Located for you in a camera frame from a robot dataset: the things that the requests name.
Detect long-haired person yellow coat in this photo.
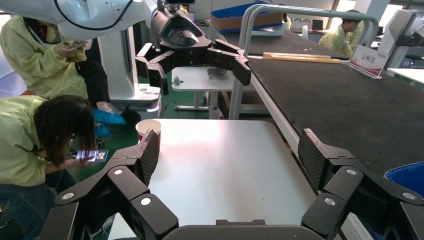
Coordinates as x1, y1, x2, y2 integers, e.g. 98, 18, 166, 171
0, 95, 110, 240

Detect tubular guard rail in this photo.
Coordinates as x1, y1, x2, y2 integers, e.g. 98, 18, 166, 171
228, 3, 380, 121

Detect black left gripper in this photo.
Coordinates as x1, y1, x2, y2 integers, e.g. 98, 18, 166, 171
134, 8, 253, 97

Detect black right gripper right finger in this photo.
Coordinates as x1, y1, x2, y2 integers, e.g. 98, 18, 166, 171
297, 128, 424, 240

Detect red white paper cup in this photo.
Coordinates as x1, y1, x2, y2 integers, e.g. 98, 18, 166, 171
135, 119, 162, 147

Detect white robot torso column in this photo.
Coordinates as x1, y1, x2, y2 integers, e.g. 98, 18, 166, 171
97, 26, 163, 112

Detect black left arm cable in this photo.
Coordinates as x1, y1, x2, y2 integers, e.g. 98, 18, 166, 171
52, 0, 135, 31

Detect blue shoe cover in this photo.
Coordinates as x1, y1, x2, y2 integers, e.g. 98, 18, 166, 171
92, 107, 127, 126
94, 124, 112, 138

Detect pale wooden strip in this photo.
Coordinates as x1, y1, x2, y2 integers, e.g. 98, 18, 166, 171
263, 51, 332, 59

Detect black felt conveyor mat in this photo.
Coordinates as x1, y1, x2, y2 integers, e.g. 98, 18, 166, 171
225, 31, 424, 176

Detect cardboard bin with blue lining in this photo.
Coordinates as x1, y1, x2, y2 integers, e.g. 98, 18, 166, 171
209, 0, 286, 35

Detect white side table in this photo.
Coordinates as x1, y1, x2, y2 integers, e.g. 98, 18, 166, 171
170, 66, 258, 120

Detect aluminium conveyor frame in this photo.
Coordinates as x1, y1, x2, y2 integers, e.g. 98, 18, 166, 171
248, 73, 369, 240

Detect grey plastic object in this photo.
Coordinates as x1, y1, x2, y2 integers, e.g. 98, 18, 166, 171
206, 67, 229, 80

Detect short-haired man yellow coat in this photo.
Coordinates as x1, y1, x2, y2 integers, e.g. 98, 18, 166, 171
318, 9, 366, 58

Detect grey white background machine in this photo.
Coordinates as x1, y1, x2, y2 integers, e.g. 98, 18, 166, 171
377, 9, 424, 70

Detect brown wooden strip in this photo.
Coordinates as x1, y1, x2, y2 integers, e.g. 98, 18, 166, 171
263, 54, 349, 64

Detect white red acrylic sign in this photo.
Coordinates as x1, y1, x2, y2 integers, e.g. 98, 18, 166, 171
347, 44, 392, 80

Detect blue orange corrugated plastic bin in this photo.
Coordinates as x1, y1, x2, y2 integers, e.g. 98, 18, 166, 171
383, 161, 424, 199

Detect person yellow coat black trousers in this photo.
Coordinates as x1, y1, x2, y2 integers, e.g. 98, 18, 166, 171
0, 14, 111, 112

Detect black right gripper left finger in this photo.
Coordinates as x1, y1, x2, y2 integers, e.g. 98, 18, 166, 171
39, 128, 180, 240

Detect black caster wheel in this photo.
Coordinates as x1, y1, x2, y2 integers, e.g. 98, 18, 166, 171
120, 109, 142, 125

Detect smartphone with lit screen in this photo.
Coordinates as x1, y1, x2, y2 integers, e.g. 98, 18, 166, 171
76, 149, 109, 163

